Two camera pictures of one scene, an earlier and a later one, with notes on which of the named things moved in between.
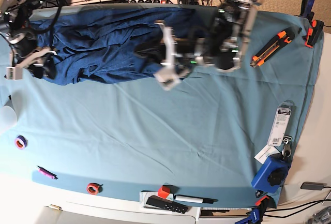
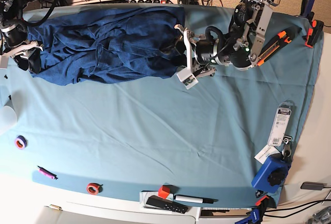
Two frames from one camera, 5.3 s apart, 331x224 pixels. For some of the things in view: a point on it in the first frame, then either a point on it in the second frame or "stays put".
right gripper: x=24 y=57 to x=32 y=63
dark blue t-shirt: x=98 y=45 stays put
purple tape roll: x=20 y=142 stays put
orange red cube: x=164 y=191 stays put
